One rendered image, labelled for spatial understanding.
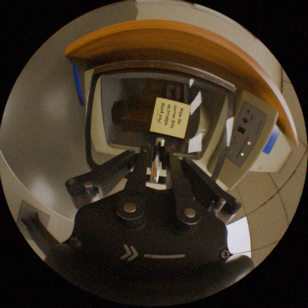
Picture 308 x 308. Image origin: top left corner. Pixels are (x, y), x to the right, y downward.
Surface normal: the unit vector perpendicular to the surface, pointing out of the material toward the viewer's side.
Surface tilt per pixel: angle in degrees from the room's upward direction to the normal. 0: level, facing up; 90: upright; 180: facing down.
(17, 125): 0
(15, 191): 0
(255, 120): 135
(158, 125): 90
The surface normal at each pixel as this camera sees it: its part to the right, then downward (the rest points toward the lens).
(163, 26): -0.11, 0.61
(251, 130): -0.78, 0.33
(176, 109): -0.07, 0.29
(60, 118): 0.99, 0.14
